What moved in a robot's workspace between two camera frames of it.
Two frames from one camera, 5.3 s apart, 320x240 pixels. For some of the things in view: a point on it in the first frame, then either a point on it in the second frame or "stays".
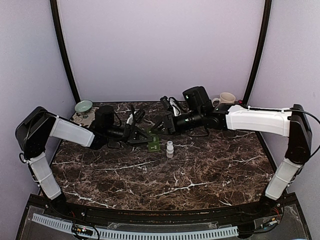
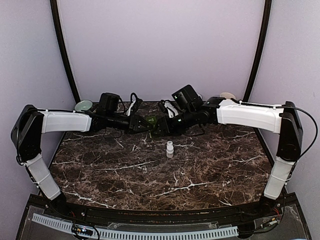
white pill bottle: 170,151 stays
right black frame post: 268,5 stays
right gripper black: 169,123 stays
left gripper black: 133,135 -> 134,125
